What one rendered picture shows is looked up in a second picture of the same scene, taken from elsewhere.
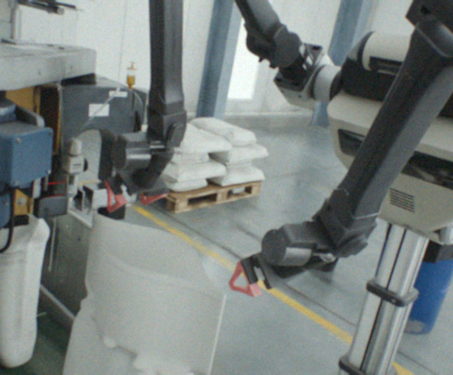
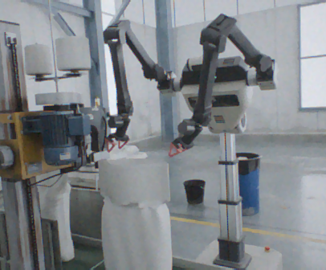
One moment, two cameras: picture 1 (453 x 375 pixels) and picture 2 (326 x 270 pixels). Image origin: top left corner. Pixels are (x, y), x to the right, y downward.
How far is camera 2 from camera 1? 80 cm
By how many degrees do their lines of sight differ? 15
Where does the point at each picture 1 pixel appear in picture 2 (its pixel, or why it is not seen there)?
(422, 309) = (250, 200)
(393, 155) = (209, 83)
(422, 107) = (211, 65)
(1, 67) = (71, 95)
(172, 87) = (125, 92)
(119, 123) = (97, 121)
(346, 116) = (189, 92)
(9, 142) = (81, 119)
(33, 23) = not seen: outside the picture
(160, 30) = (119, 72)
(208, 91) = not seen: hidden behind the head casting
